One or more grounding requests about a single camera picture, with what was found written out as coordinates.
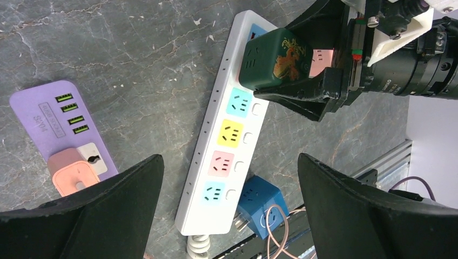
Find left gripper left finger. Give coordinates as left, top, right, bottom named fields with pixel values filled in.
left=1, top=154, right=164, bottom=258

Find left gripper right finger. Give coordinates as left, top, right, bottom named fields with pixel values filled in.
left=298, top=153, right=457, bottom=258

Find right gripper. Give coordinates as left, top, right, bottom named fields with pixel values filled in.
left=254, top=0, right=457, bottom=122

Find pink cube socket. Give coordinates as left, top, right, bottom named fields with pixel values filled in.
left=309, top=50, right=334, bottom=78

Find dark green cube socket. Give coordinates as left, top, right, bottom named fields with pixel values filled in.
left=239, top=28, right=313, bottom=91

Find pink charger plug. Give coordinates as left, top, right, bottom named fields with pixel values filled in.
left=52, top=161, right=100, bottom=196

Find blue cube socket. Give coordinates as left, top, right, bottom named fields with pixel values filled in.
left=233, top=175, right=289, bottom=240

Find white multicolour power strip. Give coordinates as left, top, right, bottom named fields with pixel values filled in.
left=175, top=10, right=275, bottom=236

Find purple USB power strip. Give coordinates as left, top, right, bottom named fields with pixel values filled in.
left=9, top=80, right=118, bottom=180

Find pink charging cable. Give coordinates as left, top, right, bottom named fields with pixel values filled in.
left=265, top=204, right=318, bottom=259

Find white strip cord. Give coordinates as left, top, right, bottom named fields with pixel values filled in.
left=185, top=234, right=212, bottom=259

